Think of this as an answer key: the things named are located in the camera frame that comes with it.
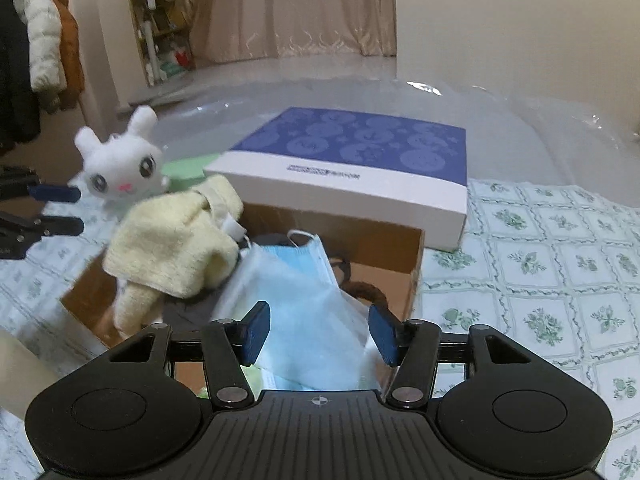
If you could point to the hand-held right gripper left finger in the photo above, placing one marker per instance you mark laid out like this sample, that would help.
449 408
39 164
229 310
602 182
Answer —
256 335

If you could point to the brown cardboard box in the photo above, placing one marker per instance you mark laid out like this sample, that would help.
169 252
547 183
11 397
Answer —
390 260

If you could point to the brown jacket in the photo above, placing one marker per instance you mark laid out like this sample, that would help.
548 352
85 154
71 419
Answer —
72 55

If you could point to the pale yellow towel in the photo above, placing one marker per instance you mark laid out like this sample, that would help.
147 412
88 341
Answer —
165 240

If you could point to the beige curtain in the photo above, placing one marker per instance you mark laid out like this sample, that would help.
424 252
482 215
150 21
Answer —
300 5

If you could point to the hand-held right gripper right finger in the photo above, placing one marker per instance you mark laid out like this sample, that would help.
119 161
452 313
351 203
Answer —
382 335

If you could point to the black puffer jacket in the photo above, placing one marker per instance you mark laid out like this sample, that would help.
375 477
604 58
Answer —
15 75

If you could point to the blue and white box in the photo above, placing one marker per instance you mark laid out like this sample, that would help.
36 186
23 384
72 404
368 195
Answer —
370 160

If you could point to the white bunny plush toy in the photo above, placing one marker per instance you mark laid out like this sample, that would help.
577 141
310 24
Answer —
120 165

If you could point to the cluttered bookshelf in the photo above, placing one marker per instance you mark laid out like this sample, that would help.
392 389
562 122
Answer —
160 15

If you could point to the cream thermos bottle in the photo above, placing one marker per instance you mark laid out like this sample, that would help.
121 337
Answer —
22 375

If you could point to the floral tablecloth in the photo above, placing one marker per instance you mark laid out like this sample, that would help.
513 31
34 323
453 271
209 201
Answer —
525 260

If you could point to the pale green container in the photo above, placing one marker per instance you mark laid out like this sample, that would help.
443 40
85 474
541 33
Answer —
182 172

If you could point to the white puffer jacket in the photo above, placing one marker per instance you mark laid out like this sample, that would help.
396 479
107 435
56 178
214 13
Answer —
42 30

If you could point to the clear plastic sheet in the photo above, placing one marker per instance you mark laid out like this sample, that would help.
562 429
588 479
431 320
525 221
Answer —
525 120

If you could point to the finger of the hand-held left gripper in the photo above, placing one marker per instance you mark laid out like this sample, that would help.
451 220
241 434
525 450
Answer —
55 193
57 226

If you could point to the brown scrunchie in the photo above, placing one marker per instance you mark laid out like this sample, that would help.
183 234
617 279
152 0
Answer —
367 291

